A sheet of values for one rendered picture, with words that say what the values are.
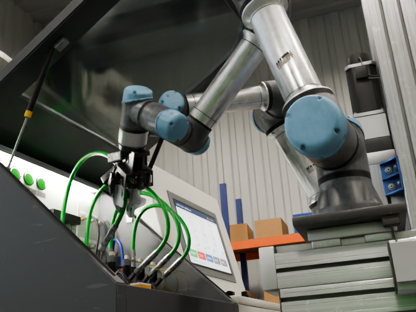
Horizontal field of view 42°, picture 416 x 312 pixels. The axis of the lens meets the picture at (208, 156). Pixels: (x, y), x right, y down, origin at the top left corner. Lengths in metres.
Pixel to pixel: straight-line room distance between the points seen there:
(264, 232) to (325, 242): 5.86
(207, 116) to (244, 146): 7.31
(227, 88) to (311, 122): 0.38
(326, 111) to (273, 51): 0.21
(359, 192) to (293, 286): 0.24
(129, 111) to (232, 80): 0.28
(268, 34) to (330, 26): 8.21
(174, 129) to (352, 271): 0.52
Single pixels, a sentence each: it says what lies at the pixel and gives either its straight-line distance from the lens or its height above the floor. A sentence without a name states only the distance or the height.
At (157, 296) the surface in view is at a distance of 1.38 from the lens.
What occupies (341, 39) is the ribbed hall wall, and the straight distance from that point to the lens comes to 9.23.
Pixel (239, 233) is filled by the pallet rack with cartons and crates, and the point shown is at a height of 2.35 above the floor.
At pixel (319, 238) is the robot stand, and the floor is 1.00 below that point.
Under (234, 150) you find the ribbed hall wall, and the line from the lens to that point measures 8.77.
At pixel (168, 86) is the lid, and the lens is 1.99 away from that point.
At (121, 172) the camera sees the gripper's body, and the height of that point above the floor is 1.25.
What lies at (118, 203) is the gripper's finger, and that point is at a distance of 1.50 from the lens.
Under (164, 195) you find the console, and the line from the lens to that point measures 2.18.
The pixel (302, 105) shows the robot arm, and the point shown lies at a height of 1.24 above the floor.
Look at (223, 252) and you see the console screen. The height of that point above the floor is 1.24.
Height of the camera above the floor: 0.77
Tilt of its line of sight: 21 degrees up
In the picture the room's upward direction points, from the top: 4 degrees counter-clockwise
